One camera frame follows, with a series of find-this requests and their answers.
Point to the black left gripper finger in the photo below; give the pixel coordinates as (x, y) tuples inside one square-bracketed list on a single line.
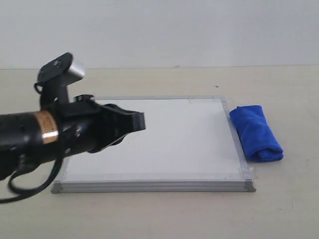
[(117, 138), (121, 121)]

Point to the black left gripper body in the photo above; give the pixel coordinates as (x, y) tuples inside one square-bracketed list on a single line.
[(81, 127)]

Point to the blue cloth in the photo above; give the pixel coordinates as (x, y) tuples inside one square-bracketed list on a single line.
[(257, 139)]

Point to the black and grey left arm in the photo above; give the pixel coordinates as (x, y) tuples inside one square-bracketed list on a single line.
[(29, 135)]

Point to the aluminium framed whiteboard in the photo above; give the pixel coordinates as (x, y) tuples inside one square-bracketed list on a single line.
[(185, 147)]

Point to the clear tape front right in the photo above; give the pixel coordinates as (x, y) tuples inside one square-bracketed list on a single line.
[(241, 174)]

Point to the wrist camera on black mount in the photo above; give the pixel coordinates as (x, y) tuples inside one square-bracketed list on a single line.
[(54, 77)]

